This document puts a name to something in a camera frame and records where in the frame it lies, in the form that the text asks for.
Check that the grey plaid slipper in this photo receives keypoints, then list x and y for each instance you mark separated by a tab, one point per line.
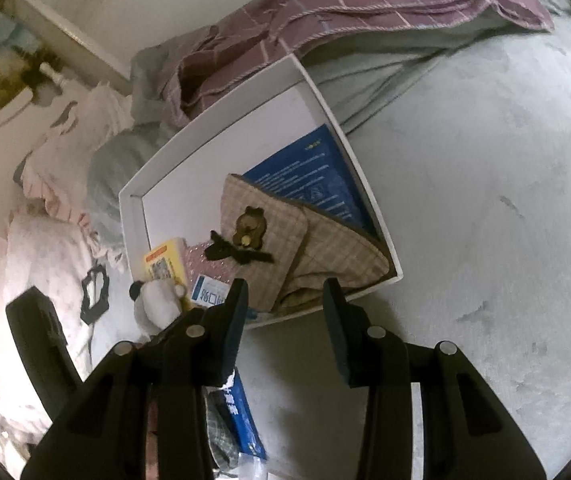
221	441

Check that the dark blue printed packet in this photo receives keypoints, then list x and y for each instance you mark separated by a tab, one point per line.
314	170

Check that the clear plastic label bag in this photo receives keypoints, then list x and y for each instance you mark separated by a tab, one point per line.
249	467

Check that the blue eye mask packet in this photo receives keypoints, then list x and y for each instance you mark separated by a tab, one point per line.
216	341

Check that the yellow sponge pack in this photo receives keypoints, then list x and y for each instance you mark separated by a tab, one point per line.
168	260

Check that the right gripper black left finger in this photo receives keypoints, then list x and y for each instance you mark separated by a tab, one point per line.
103	430

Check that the white plush dog toy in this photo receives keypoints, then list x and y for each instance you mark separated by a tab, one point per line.
156	304

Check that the purple striped blanket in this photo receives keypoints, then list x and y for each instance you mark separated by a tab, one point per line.
214	60

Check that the pink sparkly scrub sponge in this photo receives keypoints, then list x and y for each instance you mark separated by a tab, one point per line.
197	264

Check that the white cardboard box tray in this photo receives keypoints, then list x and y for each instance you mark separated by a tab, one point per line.
177	192

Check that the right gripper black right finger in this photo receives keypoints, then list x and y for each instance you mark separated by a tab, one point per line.
435	393

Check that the white floral pillow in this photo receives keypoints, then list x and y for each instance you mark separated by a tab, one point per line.
53	256

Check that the pink ruffled pillow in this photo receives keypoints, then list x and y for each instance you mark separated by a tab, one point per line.
56	169

